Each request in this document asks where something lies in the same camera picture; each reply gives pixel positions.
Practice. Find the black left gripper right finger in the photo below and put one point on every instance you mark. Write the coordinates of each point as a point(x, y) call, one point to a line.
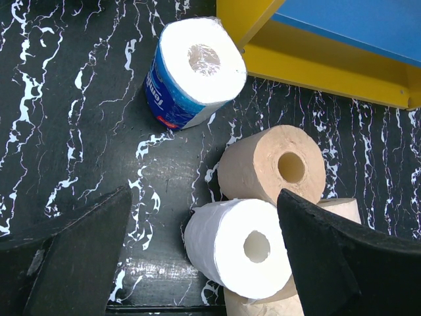
point(344, 268)

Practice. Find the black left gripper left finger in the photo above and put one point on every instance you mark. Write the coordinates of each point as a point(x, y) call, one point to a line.
point(65, 265)

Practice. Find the brown paper roll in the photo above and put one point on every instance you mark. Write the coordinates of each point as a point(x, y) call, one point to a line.
point(345, 207)
point(261, 165)

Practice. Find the yellow pink blue shelf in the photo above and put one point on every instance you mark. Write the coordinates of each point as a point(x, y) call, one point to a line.
point(366, 50)

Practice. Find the brown paper roll front edge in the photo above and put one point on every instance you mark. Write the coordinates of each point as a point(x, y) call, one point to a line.
point(285, 302)

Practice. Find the black marble table mat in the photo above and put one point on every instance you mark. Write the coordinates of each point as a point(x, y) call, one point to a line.
point(74, 126)

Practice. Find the blue wrapped white paper roll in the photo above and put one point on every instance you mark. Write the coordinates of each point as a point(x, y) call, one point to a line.
point(196, 70)

